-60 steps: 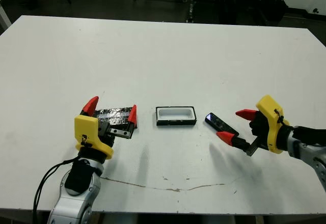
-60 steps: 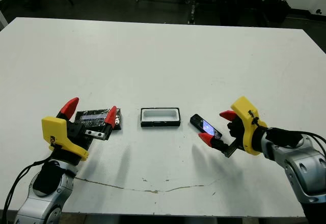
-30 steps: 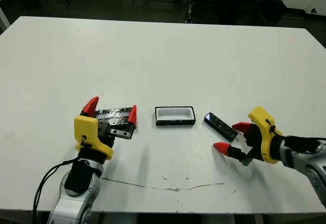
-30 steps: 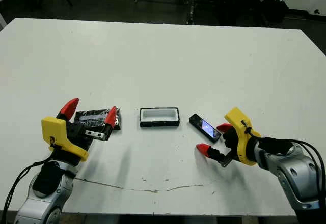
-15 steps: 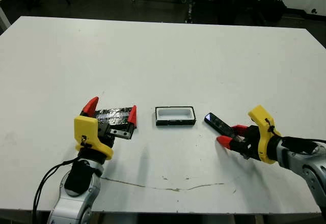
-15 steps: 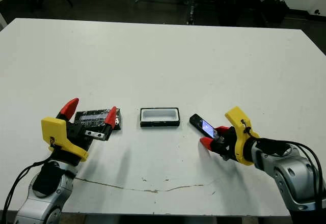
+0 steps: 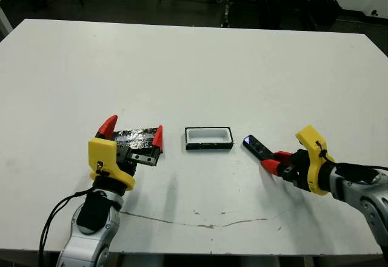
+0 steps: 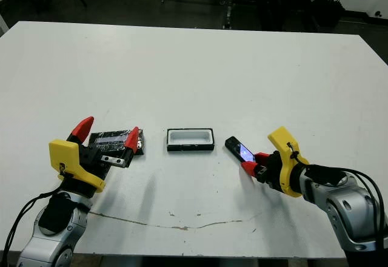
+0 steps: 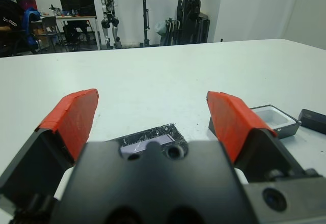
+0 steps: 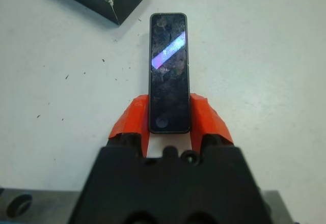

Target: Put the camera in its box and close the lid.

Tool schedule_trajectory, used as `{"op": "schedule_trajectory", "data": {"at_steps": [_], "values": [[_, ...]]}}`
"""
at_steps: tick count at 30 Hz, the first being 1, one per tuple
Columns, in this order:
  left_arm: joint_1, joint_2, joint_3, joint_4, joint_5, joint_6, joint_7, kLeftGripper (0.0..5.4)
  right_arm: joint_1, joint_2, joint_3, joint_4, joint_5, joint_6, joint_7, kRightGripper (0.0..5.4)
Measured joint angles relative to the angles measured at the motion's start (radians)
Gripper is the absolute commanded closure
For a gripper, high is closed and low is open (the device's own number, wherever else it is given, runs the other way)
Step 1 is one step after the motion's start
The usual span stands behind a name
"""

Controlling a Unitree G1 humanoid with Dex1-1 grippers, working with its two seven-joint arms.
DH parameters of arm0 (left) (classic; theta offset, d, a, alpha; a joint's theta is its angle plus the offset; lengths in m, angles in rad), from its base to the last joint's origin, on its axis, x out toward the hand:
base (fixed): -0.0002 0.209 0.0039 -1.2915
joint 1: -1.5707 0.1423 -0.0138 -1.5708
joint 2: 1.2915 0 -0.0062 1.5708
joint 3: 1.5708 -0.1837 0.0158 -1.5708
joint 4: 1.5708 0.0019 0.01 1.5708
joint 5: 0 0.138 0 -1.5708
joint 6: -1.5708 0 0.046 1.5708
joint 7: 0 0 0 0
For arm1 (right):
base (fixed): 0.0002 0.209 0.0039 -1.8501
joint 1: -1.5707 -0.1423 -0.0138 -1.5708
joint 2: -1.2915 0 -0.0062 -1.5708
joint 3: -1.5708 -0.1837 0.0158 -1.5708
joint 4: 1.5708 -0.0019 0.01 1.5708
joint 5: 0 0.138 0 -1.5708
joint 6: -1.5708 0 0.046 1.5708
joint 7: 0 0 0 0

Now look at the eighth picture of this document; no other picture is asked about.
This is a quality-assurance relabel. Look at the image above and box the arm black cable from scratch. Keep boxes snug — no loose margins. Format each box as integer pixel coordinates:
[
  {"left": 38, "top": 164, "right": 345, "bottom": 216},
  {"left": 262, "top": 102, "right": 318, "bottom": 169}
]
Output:
[
  {"left": 304, "top": 161, "right": 383, "bottom": 245},
  {"left": 0, "top": 189, "right": 61, "bottom": 267}
]

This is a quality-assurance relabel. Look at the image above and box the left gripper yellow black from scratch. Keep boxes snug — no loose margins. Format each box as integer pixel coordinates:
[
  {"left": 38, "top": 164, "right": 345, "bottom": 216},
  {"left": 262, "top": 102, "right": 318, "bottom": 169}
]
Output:
[{"left": 48, "top": 116, "right": 140, "bottom": 200}]

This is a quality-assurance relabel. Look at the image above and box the black box base white insert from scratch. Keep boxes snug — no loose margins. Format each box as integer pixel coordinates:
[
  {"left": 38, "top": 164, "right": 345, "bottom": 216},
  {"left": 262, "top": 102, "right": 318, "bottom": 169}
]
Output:
[{"left": 166, "top": 127, "right": 216, "bottom": 152}]

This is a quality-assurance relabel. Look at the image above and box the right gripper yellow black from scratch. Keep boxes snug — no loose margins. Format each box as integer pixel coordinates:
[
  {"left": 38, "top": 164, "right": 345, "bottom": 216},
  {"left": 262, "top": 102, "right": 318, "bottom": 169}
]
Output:
[{"left": 241, "top": 126, "right": 310, "bottom": 198}]

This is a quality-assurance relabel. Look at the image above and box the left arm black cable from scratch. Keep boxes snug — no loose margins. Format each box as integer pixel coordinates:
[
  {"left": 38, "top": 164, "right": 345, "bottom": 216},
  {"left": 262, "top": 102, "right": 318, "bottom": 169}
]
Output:
[{"left": 0, "top": 189, "right": 61, "bottom": 267}]

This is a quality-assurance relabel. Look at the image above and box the black glossy box lid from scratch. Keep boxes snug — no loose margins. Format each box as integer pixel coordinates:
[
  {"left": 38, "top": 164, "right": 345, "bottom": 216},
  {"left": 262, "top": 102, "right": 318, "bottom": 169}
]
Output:
[{"left": 88, "top": 129, "right": 146, "bottom": 157}]

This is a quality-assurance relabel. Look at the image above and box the black metal stand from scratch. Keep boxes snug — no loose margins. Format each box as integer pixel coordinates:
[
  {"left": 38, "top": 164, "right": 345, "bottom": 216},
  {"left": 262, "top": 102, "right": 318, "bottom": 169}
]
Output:
[{"left": 222, "top": 0, "right": 236, "bottom": 30}]

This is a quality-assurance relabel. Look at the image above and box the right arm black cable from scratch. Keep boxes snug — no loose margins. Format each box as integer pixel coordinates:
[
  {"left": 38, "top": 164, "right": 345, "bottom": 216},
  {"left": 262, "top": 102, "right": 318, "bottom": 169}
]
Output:
[{"left": 304, "top": 161, "right": 383, "bottom": 245}]

